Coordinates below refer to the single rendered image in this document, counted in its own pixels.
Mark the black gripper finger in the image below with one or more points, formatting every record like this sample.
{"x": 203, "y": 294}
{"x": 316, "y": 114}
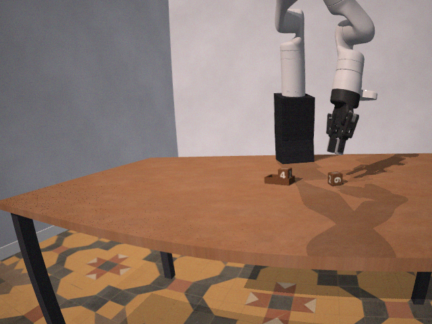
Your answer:
{"x": 331, "y": 131}
{"x": 343, "y": 131}

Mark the brown rectangular tray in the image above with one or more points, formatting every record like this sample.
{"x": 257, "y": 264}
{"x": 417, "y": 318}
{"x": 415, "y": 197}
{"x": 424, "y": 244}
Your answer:
{"x": 273, "y": 179}

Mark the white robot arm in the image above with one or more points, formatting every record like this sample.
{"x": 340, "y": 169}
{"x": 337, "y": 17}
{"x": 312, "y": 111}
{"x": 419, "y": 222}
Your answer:
{"x": 357, "y": 29}

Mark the brown digit cube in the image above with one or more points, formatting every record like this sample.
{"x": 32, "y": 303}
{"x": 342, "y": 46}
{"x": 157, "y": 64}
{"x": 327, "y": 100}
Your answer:
{"x": 335, "y": 178}
{"x": 285, "y": 172}

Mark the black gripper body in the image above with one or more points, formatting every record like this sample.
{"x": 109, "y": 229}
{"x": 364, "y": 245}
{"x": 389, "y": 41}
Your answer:
{"x": 344, "y": 100}

